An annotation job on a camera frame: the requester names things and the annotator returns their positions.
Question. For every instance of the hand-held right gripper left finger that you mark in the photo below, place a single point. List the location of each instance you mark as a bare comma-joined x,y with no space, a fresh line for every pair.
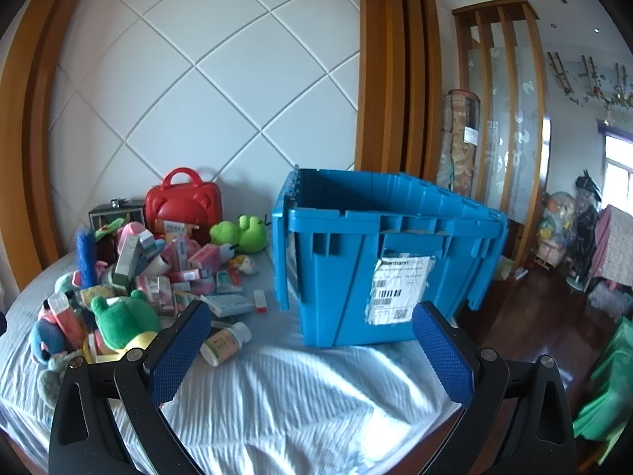
178,351

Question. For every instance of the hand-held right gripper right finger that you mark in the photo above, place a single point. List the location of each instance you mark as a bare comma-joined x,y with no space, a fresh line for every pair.
442,351

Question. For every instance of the white pill bottle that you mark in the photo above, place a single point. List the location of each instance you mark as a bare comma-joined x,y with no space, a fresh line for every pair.
225,344

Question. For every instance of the dark green frog plush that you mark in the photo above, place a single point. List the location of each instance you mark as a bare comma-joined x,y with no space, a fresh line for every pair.
123,316

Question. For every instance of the white medicine box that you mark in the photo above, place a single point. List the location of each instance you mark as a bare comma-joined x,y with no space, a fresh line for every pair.
227,303

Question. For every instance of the blue plastic crate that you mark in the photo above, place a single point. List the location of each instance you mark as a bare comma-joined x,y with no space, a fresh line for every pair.
346,277

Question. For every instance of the blue feather brush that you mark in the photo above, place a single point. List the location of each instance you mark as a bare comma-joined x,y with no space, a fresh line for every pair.
86,257

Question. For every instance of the white tape roll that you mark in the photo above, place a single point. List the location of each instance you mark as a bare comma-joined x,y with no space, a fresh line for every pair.
159,263

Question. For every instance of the small red white box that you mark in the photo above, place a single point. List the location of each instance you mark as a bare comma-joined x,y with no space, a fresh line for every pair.
260,302

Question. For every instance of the green white tall carton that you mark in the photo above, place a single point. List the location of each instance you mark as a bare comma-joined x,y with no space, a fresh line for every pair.
126,257

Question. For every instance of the small yellow white plush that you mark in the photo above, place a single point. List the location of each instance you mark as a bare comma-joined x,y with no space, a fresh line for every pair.
243,264

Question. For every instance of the orange white labelled carton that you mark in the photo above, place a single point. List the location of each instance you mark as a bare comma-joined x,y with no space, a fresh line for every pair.
170,227

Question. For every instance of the pink plush toy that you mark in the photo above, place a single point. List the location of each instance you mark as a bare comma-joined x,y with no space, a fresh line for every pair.
131,231

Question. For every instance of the grey plush toy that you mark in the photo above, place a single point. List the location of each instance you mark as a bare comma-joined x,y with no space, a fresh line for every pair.
49,381

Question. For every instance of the blue and pink plush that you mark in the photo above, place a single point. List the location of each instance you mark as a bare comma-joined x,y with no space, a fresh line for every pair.
44,336

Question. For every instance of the light green frog plush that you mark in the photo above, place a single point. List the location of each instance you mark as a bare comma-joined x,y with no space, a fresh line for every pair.
247,232

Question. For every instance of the red bear carry case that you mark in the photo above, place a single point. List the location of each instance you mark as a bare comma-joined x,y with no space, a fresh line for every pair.
183,208

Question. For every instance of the dark flask gift box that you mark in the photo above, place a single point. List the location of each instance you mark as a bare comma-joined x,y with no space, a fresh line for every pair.
106,212

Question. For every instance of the heap of plastic bags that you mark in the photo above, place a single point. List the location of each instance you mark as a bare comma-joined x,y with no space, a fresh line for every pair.
556,227

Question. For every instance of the green cloth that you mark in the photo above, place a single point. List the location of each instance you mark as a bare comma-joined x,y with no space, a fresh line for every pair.
608,391

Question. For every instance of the black hanging clothes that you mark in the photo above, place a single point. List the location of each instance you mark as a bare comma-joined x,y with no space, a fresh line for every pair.
588,217

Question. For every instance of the pink floral cloth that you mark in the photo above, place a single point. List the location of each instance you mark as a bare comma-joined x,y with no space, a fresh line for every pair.
613,247

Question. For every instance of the rolled patterned carpet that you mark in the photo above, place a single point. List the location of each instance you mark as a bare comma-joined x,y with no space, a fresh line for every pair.
460,148

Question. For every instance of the wooden frosted room divider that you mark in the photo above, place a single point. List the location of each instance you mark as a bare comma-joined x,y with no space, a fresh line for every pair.
534,109

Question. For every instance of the window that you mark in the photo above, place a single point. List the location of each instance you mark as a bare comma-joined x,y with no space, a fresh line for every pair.
618,158

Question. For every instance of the wooden column panel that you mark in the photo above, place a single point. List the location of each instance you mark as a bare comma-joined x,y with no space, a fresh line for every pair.
395,59

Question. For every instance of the wooden headboard frame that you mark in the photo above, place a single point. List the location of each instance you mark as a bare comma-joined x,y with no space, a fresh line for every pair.
34,133

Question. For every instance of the branch wall decoration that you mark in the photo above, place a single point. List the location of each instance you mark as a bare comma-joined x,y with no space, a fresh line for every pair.
593,84

